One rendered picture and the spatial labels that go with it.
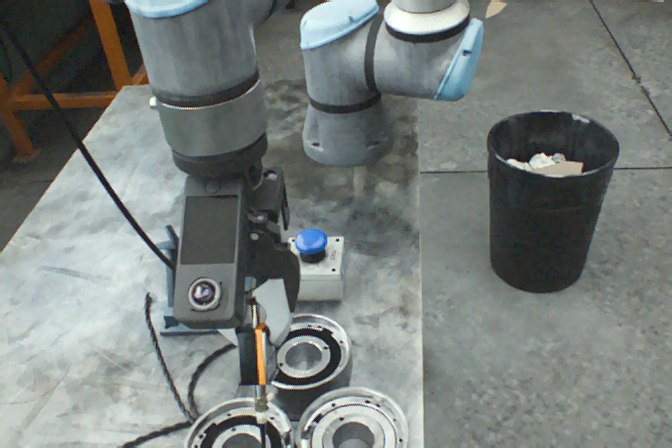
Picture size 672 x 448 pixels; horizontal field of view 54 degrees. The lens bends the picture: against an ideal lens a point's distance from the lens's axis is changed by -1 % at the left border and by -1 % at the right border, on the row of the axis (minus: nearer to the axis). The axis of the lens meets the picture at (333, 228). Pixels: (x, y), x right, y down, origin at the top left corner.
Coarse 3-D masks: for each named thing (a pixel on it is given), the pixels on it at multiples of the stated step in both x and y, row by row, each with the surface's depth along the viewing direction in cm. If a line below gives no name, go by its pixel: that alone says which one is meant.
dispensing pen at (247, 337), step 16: (256, 304) 59; (256, 320) 59; (240, 336) 58; (256, 336) 58; (240, 352) 58; (256, 352) 58; (240, 368) 58; (256, 368) 58; (240, 384) 58; (256, 384) 58; (256, 400) 60
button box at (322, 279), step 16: (288, 240) 85; (336, 240) 84; (304, 256) 81; (320, 256) 81; (336, 256) 81; (304, 272) 80; (320, 272) 79; (336, 272) 79; (304, 288) 81; (320, 288) 81; (336, 288) 80
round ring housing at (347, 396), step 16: (320, 400) 65; (336, 400) 67; (352, 400) 66; (368, 400) 66; (384, 400) 65; (304, 416) 64; (320, 416) 66; (352, 416) 65; (368, 416) 65; (400, 416) 63; (336, 432) 64; (352, 432) 66; (368, 432) 65; (400, 432) 63
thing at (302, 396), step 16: (304, 320) 75; (320, 320) 75; (304, 336) 74; (336, 336) 73; (288, 352) 73; (304, 352) 74; (320, 352) 72; (352, 352) 71; (288, 368) 70; (320, 368) 70; (352, 368) 71; (272, 384) 68; (320, 384) 67; (336, 384) 68; (288, 400) 68; (304, 400) 68
